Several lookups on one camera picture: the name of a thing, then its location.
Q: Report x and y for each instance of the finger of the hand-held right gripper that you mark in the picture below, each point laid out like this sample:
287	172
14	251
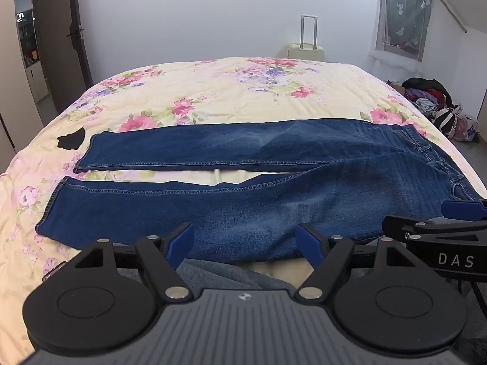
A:
437	225
462	210

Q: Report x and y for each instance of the blue denim pants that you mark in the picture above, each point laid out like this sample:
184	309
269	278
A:
266	148

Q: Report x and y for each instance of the grey patterned curtain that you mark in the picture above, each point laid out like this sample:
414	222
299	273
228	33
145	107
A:
403	11

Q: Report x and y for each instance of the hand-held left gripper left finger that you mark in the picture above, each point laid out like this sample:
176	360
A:
178	244

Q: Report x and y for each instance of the cream suitcase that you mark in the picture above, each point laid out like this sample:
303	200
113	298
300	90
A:
306	51

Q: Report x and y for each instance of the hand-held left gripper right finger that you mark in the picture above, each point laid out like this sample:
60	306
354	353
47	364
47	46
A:
307	240

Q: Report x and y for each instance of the striped bag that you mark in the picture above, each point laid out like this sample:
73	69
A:
456	123

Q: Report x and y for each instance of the small black cloth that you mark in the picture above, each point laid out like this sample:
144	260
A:
71	139

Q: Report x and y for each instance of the floral bedspread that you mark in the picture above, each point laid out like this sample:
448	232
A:
228	91

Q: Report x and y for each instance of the phone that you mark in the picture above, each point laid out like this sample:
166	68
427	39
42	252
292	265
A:
53	272

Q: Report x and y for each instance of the pile of clothes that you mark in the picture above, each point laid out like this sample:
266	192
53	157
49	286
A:
428	93

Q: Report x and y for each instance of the person's grey clothing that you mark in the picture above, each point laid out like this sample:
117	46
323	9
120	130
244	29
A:
224	275

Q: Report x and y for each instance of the dark brown door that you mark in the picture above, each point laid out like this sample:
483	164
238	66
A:
62	45

